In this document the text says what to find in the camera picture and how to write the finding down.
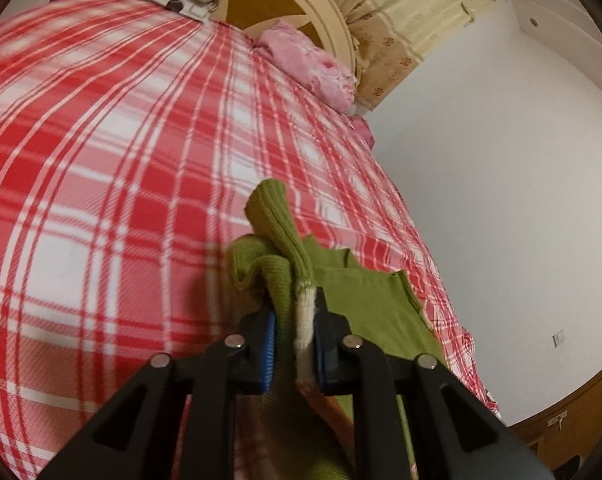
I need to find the red plaid bed sheet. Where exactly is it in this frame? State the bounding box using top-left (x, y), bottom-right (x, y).
top-left (0, 0), bottom-right (502, 480)

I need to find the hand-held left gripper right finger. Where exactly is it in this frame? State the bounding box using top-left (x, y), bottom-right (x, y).
top-left (312, 287), bottom-right (552, 480)

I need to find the white door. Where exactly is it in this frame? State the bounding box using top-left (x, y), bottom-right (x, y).
top-left (491, 0), bottom-right (602, 71)

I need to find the beige patterned curtain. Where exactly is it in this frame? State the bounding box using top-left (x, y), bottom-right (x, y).
top-left (308, 0), bottom-right (512, 111)

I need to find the green striped knit sweater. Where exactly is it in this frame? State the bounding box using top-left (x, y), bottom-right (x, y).
top-left (228, 178), bottom-right (447, 480)

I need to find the pink floral pillow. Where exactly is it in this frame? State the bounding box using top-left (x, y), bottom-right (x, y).
top-left (253, 19), bottom-right (358, 113)

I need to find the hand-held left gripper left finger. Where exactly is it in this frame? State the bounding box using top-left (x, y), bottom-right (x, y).
top-left (41, 309), bottom-right (278, 480)

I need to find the small pink cloth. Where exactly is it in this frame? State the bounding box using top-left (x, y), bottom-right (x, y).
top-left (348, 114), bottom-right (376, 150)

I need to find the cream round wooden headboard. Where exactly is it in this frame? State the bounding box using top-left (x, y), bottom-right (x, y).
top-left (95, 0), bottom-right (364, 111)

